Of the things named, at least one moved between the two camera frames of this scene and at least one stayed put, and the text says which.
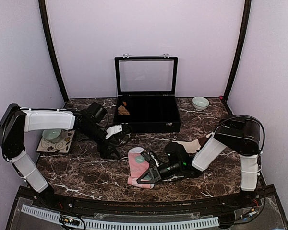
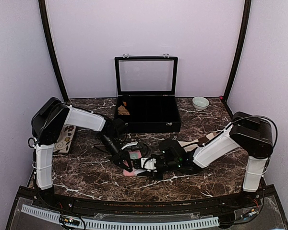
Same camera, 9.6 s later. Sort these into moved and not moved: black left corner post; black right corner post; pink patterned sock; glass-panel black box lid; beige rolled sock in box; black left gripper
Moved: black left gripper; pink patterned sock
Not moved: black right corner post; glass-panel black box lid; black left corner post; beige rolled sock in box
